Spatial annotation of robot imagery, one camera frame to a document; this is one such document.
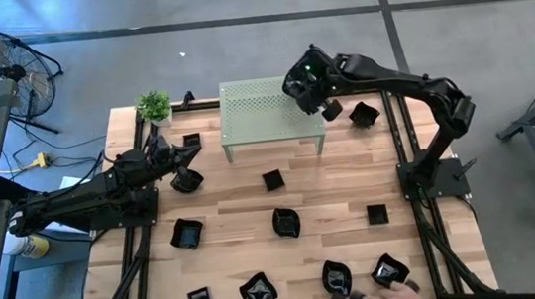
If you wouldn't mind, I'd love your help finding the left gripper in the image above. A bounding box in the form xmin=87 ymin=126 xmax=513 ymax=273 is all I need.
xmin=144 ymin=130 xmax=206 ymax=193

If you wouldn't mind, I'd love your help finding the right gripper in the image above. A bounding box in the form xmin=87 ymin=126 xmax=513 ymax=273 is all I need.
xmin=277 ymin=41 xmax=346 ymax=128

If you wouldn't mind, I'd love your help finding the small white table rack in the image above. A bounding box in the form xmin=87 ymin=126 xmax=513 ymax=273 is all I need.
xmin=214 ymin=71 xmax=329 ymax=166

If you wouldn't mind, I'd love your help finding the black clamp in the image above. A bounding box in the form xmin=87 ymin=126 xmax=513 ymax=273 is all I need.
xmin=178 ymin=89 xmax=197 ymax=112

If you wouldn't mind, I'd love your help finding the green plant in white pot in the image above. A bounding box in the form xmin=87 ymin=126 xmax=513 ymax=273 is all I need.
xmin=134 ymin=87 xmax=175 ymax=130

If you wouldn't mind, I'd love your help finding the black cup left middle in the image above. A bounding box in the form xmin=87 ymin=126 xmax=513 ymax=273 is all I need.
xmin=167 ymin=215 xmax=207 ymax=253

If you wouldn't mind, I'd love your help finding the yellow power strip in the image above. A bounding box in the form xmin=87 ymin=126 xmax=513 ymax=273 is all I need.
xmin=23 ymin=150 xmax=53 ymax=172

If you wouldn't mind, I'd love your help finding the white and yellow container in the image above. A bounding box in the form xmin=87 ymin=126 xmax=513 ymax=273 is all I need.
xmin=1 ymin=231 xmax=52 ymax=262

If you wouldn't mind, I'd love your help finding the black floor fan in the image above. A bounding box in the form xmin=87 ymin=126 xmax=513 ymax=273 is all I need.
xmin=0 ymin=20 xmax=71 ymax=142

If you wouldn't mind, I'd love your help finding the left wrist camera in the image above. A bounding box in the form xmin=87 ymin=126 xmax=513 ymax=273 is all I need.
xmin=151 ymin=133 xmax=172 ymax=155

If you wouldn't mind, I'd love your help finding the black aluminium table frame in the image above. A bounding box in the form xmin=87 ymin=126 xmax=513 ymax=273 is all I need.
xmin=57 ymin=70 xmax=502 ymax=299

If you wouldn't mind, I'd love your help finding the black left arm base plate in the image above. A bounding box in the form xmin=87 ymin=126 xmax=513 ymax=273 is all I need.
xmin=86 ymin=187 xmax=162 ymax=233

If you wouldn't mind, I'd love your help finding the black floor cable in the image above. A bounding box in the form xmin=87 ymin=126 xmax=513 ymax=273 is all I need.
xmin=0 ymin=108 xmax=113 ymax=196

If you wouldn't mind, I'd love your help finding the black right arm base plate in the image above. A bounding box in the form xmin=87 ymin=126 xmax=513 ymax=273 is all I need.
xmin=396 ymin=155 xmax=473 ymax=203

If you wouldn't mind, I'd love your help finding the black clamp handle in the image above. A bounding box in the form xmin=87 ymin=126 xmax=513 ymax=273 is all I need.
xmin=451 ymin=157 xmax=480 ymax=181

